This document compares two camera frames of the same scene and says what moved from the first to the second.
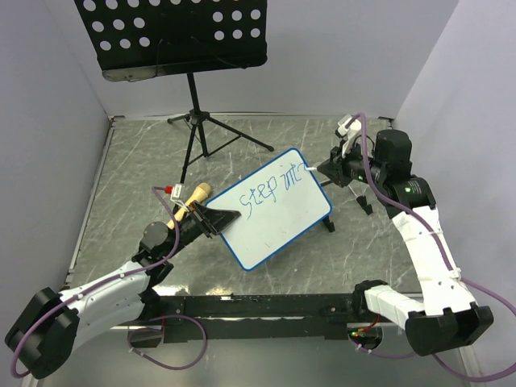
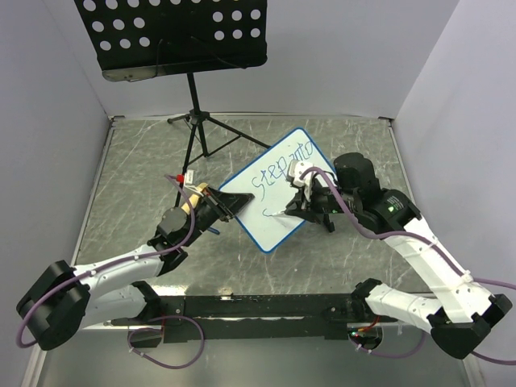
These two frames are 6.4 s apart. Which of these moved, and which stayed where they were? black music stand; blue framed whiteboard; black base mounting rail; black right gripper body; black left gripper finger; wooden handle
Moved: black left gripper finger; black right gripper body; blue framed whiteboard
Stayed: wooden handle; black base mounting rail; black music stand
